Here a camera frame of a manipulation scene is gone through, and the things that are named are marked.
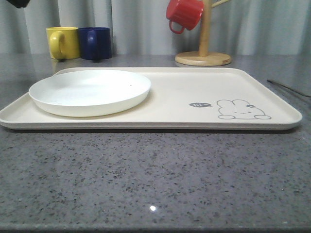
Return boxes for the red mug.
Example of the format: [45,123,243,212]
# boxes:
[166,0,204,34]

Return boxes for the dark blue mug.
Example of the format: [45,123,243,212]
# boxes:
[78,27,112,60]

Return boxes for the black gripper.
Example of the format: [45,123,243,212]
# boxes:
[7,0,30,8]

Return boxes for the grey curtain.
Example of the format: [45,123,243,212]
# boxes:
[0,0,311,55]

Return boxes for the yellow mug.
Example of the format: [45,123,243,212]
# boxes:
[46,27,80,60]

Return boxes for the wooden mug tree stand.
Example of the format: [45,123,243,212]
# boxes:
[175,0,231,67]

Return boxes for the metal chopstick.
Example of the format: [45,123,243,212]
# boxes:
[267,80,311,98]

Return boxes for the white round plate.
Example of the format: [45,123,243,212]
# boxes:
[29,70,151,117]

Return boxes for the cream rabbit serving tray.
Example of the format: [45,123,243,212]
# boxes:
[0,67,302,130]

